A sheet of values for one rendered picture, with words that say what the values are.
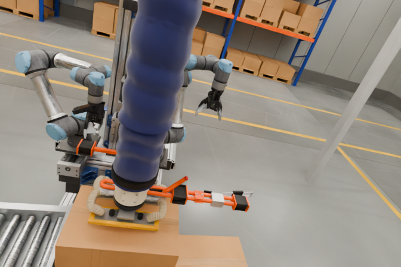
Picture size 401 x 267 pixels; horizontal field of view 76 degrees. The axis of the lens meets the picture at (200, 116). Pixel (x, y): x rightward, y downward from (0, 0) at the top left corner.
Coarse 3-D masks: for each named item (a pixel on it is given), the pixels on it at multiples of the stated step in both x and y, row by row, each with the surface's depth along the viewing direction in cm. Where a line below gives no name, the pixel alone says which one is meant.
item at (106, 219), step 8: (104, 208) 129; (112, 208) 131; (96, 216) 124; (104, 216) 125; (112, 216) 126; (136, 216) 130; (144, 216) 131; (96, 224) 122; (104, 224) 123; (112, 224) 123; (120, 224) 124; (128, 224) 125; (136, 224) 127; (144, 224) 127; (152, 224) 128
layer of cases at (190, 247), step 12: (180, 240) 185; (192, 240) 188; (204, 240) 190; (216, 240) 193; (228, 240) 196; (180, 252) 177; (192, 252) 179; (204, 252) 182; (216, 252) 184; (228, 252) 187; (240, 252) 190; (180, 264) 170; (192, 264) 172; (204, 264) 174; (216, 264) 177; (228, 264) 179; (240, 264) 182
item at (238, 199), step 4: (232, 196) 145; (236, 196) 144; (240, 196) 145; (244, 196) 146; (232, 200) 144; (236, 200) 141; (240, 200) 142; (244, 200) 143; (236, 204) 138; (240, 204) 140; (244, 204) 140; (248, 204) 141; (232, 208) 142; (236, 208) 142; (240, 208) 142; (244, 208) 142; (248, 208) 141
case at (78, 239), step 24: (72, 216) 135; (168, 216) 151; (72, 240) 124; (96, 240) 127; (120, 240) 131; (144, 240) 134; (168, 240) 138; (72, 264) 128; (96, 264) 129; (120, 264) 131; (144, 264) 133; (168, 264) 135
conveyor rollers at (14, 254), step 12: (0, 216) 164; (12, 216) 167; (12, 228) 160; (24, 228) 162; (0, 240) 152; (24, 240) 157; (36, 240) 158; (0, 252) 148; (12, 252) 148; (36, 252) 154; (48, 252) 154; (12, 264) 144; (24, 264) 145
